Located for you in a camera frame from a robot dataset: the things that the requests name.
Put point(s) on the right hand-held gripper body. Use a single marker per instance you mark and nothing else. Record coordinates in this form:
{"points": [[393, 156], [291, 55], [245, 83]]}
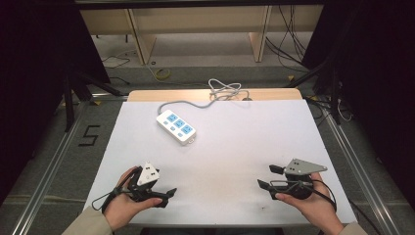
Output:
{"points": [[298, 178]]}

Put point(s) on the light wooden desk frame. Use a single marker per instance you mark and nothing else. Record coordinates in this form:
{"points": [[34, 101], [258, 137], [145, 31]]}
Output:
{"points": [[202, 19]]}

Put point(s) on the yellow tape roll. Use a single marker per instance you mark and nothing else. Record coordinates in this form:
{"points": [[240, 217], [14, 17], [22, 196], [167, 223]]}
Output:
{"points": [[162, 73]]}

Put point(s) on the metal floor rail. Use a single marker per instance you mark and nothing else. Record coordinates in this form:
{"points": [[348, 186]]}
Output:
{"points": [[362, 169], [45, 173]]}

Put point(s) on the wooden table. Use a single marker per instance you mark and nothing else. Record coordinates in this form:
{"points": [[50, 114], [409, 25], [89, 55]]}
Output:
{"points": [[270, 94]]}

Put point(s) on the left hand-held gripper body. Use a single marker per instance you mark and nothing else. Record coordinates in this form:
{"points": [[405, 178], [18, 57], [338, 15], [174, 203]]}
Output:
{"points": [[147, 176]]}

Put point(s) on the black metal stand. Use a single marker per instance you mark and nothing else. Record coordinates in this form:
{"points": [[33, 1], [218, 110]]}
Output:
{"points": [[69, 104], [332, 98]]}

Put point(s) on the person's right hand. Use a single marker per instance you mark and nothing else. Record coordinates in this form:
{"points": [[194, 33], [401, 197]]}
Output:
{"points": [[314, 205]]}

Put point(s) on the black curtain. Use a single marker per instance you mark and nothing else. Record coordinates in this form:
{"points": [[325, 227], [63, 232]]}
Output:
{"points": [[36, 65], [378, 81]]}

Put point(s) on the white table cover sheet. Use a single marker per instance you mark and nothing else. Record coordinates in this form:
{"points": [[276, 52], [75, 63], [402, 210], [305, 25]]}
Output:
{"points": [[228, 147]]}

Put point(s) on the white power strip blue sockets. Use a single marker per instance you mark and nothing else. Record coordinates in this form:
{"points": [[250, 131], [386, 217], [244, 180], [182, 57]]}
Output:
{"points": [[176, 126]]}

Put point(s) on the person's left hand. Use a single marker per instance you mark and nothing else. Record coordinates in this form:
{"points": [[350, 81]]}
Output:
{"points": [[125, 205]]}

